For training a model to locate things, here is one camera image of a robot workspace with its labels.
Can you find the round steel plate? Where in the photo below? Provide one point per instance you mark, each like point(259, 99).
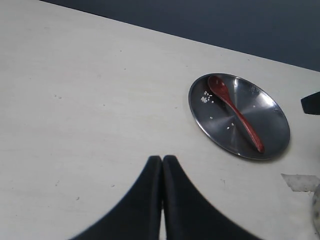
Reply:
point(219, 122)

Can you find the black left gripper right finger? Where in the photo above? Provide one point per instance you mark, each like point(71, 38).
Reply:
point(188, 215)

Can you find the red wooden spoon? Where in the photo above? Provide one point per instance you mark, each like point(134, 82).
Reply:
point(218, 87)

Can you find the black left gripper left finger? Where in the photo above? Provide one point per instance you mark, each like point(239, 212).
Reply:
point(137, 216)

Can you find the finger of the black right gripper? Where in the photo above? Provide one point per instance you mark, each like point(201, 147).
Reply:
point(311, 104)

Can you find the clear tape piece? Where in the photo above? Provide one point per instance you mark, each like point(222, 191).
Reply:
point(301, 182)

